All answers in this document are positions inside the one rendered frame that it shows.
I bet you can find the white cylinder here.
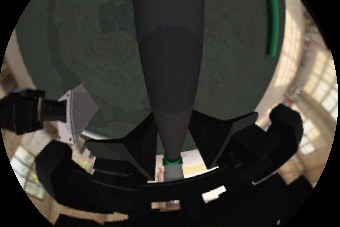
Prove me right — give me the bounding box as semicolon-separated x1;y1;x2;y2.
82;128;112;140

